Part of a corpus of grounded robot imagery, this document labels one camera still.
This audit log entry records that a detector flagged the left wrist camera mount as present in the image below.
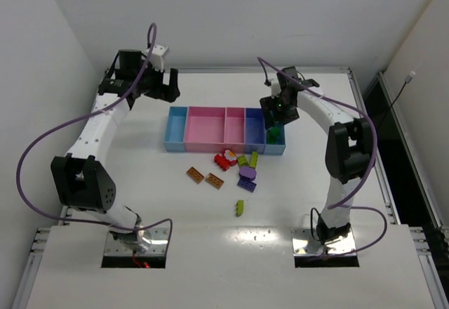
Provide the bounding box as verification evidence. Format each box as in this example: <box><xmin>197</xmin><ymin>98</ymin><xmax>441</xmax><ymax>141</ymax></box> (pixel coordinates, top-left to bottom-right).
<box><xmin>149</xmin><ymin>45</ymin><xmax>170</xmax><ymax>72</ymax></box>

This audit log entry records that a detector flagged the lime curved lego brick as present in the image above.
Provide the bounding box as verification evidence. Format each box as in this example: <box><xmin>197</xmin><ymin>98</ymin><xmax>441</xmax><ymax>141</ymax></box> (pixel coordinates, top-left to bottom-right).
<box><xmin>235</xmin><ymin>200</ymin><xmax>244</xmax><ymax>217</ymax></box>

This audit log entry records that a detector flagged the lime square lego brick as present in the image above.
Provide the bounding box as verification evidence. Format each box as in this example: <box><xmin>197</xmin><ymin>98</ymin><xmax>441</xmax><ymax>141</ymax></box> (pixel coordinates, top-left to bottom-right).
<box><xmin>237</xmin><ymin>155</ymin><xmax>249</xmax><ymax>167</ymax></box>

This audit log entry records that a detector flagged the green square lego brick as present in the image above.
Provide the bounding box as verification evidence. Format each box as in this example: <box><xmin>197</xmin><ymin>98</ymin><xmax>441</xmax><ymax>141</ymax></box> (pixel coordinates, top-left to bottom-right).
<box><xmin>267</xmin><ymin>126</ymin><xmax>281</xmax><ymax>145</ymax></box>

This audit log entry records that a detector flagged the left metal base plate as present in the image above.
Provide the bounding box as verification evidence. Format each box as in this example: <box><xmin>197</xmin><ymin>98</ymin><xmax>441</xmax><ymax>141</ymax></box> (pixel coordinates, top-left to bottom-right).
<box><xmin>104</xmin><ymin>228</ymin><xmax>168</xmax><ymax>257</ymax></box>

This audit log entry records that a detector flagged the left light blue bin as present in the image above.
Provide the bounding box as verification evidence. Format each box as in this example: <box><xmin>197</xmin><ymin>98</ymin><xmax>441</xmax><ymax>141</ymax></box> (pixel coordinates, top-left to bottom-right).
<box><xmin>163</xmin><ymin>107</ymin><xmax>188</xmax><ymax>152</ymax></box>

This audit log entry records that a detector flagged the lime long lego brick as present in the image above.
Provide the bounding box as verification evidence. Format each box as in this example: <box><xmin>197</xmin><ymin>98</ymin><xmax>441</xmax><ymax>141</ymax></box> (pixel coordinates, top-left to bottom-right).
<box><xmin>249</xmin><ymin>151</ymin><xmax>258</xmax><ymax>169</ymax></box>

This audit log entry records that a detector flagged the small pink bin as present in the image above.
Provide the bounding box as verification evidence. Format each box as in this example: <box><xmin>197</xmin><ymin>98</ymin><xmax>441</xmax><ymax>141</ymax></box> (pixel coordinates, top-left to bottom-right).
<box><xmin>224</xmin><ymin>107</ymin><xmax>245</xmax><ymax>153</ymax></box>

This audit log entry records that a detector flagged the dark purple lego plate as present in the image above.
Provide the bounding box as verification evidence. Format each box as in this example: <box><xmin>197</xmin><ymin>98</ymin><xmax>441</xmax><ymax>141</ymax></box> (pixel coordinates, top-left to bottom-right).
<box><xmin>237</xmin><ymin>178</ymin><xmax>257</xmax><ymax>192</ymax></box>

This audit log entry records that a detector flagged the periwinkle blue bin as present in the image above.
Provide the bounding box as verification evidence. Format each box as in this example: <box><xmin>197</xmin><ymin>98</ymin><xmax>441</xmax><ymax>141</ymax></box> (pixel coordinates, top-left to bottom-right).
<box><xmin>245</xmin><ymin>107</ymin><xmax>266</xmax><ymax>154</ymax></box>

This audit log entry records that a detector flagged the metal base plate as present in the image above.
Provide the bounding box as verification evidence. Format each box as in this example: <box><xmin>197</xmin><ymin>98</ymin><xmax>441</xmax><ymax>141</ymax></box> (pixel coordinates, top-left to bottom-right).
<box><xmin>104</xmin><ymin>228</ymin><xmax>168</xmax><ymax>257</ymax></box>
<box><xmin>291</xmin><ymin>228</ymin><xmax>357</xmax><ymax>258</ymax></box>

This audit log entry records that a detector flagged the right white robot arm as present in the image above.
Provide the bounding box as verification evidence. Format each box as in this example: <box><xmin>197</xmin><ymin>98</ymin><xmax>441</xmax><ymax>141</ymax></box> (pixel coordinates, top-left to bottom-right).
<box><xmin>260</xmin><ymin>67</ymin><xmax>377</xmax><ymax>244</ymax></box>

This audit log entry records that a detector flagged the light blue bin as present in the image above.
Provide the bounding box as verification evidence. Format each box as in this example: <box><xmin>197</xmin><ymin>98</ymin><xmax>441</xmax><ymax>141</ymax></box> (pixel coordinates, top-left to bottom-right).
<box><xmin>264</xmin><ymin>124</ymin><xmax>286</xmax><ymax>155</ymax></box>
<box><xmin>163</xmin><ymin>107</ymin><xmax>188</xmax><ymax>152</ymax></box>

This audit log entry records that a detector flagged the large pink bin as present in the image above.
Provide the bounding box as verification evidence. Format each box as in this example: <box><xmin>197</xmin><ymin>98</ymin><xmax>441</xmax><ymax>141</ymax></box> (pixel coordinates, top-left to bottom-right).
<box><xmin>184</xmin><ymin>106</ymin><xmax>226</xmax><ymax>152</ymax></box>

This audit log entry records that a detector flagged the black wall cable with plug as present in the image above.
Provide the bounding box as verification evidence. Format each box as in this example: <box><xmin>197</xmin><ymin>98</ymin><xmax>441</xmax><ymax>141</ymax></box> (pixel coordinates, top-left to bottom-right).
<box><xmin>371</xmin><ymin>71</ymin><xmax>417</xmax><ymax>127</ymax></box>

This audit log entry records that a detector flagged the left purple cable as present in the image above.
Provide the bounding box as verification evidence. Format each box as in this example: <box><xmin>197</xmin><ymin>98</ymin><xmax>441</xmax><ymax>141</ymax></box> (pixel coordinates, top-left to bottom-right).
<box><xmin>15</xmin><ymin>22</ymin><xmax>173</xmax><ymax>235</ymax></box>

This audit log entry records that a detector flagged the right light blue bin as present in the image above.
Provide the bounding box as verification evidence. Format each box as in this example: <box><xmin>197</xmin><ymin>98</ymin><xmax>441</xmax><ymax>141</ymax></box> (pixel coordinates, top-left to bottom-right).
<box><xmin>264</xmin><ymin>124</ymin><xmax>286</xmax><ymax>155</ymax></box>

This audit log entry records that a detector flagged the orange lego plate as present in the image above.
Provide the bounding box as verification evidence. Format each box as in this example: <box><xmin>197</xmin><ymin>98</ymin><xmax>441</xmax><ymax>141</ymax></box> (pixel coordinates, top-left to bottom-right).
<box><xmin>187</xmin><ymin>166</ymin><xmax>205</xmax><ymax>184</ymax></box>
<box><xmin>206</xmin><ymin>173</ymin><xmax>224</xmax><ymax>190</ymax></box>

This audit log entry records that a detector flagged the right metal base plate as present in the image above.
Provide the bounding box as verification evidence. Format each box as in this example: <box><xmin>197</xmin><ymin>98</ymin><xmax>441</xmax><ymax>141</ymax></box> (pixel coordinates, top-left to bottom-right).
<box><xmin>291</xmin><ymin>228</ymin><xmax>357</xmax><ymax>258</ymax></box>

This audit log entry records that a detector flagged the lilac oval lego piece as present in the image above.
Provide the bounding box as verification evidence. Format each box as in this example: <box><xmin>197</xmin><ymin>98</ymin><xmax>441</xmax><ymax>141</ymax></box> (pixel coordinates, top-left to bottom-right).
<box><xmin>239</xmin><ymin>166</ymin><xmax>257</xmax><ymax>181</ymax></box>

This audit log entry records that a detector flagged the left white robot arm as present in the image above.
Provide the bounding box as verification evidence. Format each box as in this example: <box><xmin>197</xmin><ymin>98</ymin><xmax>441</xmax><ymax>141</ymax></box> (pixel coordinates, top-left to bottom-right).
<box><xmin>51</xmin><ymin>45</ymin><xmax>180</xmax><ymax>253</ymax></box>

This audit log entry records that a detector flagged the red lego brick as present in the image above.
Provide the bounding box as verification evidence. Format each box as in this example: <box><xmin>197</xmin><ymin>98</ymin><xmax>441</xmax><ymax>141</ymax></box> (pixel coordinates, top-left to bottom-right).
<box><xmin>214</xmin><ymin>154</ymin><xmax>230</xmax><ymax>171</ymax></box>

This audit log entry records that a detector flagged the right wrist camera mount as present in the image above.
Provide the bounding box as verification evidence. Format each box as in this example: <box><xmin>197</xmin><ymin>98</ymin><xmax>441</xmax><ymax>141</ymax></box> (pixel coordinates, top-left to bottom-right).
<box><xmin>264</xmin><ymin>79</ymin><xmax>286</xmax><ymax>100</ymax></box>

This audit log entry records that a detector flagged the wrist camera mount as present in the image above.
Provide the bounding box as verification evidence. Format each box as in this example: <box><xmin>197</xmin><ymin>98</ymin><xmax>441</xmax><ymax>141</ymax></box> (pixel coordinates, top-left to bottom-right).
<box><xmin>264</xmin><ymin>79</ymin><xmax>286</xmax><ymax>100</ymax></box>
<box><xmin>149</xmin><ymin>45</ymin><xmax>170</xmax><ymax>72</ymax></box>

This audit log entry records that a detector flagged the red flower lego piece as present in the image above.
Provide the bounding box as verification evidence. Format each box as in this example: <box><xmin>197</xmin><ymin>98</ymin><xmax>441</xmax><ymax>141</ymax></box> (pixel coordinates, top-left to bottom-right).
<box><xmin>223</xmin><ymin>149</ymin><xmax>238</xmax><ymax>166</ymax></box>

